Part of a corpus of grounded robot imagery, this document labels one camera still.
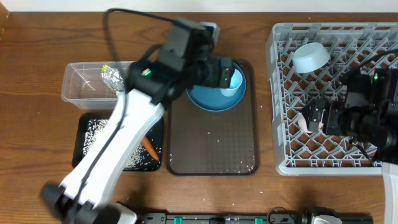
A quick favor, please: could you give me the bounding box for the pink cup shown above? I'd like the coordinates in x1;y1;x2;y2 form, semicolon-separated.
297;113;324;134

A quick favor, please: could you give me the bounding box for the light blue cup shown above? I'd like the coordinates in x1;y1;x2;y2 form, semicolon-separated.
220;69;243;97

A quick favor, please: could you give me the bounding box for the light blue rice bowl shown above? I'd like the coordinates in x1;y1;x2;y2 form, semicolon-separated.
292;42;330;73

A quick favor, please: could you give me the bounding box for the orange carrot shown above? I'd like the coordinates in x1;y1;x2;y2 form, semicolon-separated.
141;137;159;161

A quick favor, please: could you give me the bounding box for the foil snack wrapper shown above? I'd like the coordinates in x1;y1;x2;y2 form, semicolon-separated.
101;65;124;91

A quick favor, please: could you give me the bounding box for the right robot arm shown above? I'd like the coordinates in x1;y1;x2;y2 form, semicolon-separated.
298;68;397;223

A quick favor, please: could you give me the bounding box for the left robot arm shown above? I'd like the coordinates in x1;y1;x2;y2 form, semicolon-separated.
40;56;234;223

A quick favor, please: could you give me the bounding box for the grey dishwasher rack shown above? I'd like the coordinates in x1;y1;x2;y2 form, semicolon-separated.
265;23;397;176

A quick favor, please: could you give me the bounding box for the blue plate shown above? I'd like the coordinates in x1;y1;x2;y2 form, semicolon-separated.
187;61;246;112

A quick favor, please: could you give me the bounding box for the brown serving tray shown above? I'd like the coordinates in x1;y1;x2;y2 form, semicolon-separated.
166;60;260;176

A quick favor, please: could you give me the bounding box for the black plastic tray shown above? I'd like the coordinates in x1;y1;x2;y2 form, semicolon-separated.
72;112;165;172

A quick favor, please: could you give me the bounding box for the spilled white rice pile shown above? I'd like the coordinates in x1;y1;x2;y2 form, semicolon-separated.
80;118;164;172

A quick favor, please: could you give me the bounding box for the clear plastic bin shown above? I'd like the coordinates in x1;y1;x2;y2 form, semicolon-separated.
62;61;131;110

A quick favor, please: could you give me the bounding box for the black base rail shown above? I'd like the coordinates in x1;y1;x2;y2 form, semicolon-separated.
136;213;303;224

